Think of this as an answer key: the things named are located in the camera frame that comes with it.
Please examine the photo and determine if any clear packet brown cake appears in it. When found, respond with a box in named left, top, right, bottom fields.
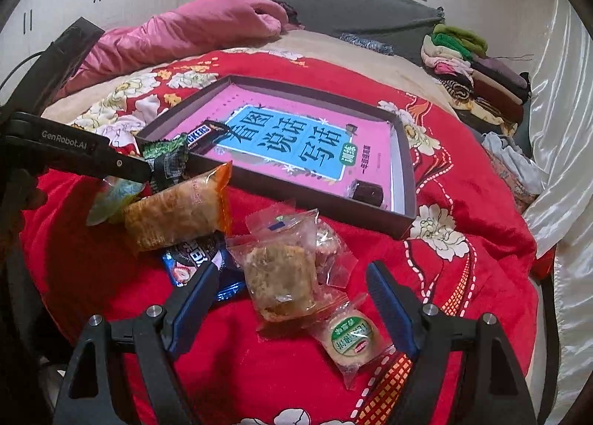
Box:
left=226, top=237, right=348, bottom=337

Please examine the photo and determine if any white satin curtain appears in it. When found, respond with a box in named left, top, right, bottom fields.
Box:
left=521, top=0, right=593, bottom=425

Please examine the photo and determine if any grey headboard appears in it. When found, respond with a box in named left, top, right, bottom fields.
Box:
left=214, top=0, right=445, bottom=69

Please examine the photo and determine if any red floral blanket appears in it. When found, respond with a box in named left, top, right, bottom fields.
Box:
left=21, top=47, right=557, bottom=425

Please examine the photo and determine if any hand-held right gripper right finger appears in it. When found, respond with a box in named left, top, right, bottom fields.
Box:
left=366, top=260, right=538, bottom=425

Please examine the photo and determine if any pink quilt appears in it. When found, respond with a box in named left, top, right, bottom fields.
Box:
left=56, top=0, right=290, bottom=99

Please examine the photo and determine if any pink book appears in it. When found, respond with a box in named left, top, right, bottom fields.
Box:
left=169, top=86, right=394, bottom=213

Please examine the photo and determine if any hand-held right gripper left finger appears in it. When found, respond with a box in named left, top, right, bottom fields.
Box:
left=54, top=260, right=221, bottom=425

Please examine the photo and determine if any clear packet red snack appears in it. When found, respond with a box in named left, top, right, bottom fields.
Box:
left=245, top=208, right=355, bottom=289

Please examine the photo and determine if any dark cardboard box tray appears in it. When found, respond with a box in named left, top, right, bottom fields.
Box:
left=136, top=75, right=417, bottom=240

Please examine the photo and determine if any stack of folded clothes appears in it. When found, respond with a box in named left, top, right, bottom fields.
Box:
left=421, top=24, right=531, bottom=136

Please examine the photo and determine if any beige blanket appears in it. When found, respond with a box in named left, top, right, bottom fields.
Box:
left=41, top=29, right=459, bottom=124

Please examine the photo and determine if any blue patterned pillow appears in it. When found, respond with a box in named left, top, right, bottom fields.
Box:
left=340, top=32, right=394, bottom=56

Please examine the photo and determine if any round green label pastry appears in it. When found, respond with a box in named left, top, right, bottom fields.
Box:
left=308, top=293, right=399, bottom=391

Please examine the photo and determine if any brown chocolate bar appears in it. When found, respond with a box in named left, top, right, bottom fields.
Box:
left=178, top=120, right=231, bottom=152

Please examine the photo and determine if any white crumpled cloth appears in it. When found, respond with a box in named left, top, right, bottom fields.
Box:
left=482, top=132, right=543, bottom=194

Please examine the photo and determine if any dark brown roll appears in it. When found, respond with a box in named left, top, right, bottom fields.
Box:
left=345, top=178, right=384, bottom=210

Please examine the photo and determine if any dark maroon cloth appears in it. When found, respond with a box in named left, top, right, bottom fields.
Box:
left=273, top=1, right=304, bottom=29

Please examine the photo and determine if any orange crispy snack packet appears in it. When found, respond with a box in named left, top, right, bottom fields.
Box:
left=124, top=161, right=233, bottom=253

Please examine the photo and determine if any green pea snack packet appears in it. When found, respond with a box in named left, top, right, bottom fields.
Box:
left=141, top=138, right=191, bottom=191

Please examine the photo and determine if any blue cookie packet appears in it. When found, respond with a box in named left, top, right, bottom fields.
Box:
left=161, top=233, right=246, bottom=304

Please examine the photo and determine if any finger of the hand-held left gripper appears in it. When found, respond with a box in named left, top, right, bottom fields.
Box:
left=104, top=148, right=153, bottom=183

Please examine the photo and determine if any pink floral cloth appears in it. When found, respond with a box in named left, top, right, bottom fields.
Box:
left=491, top=161, right=540, bottom=215

